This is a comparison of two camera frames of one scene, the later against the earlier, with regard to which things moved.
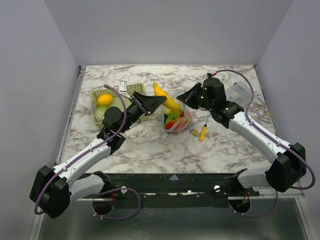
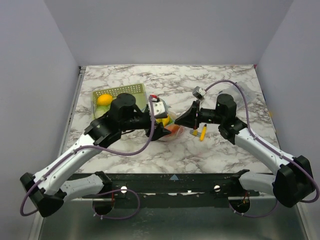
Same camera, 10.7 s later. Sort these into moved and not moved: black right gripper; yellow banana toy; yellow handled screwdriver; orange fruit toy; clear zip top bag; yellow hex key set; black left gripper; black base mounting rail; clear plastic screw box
Moved: clear zip top bag; black right gripper; yellow banana toy; black left gripper
Not moved: clear plastic screw box; yellow handled screwdriver; orange fruit toy; black base mounting rail; yellow hex key set
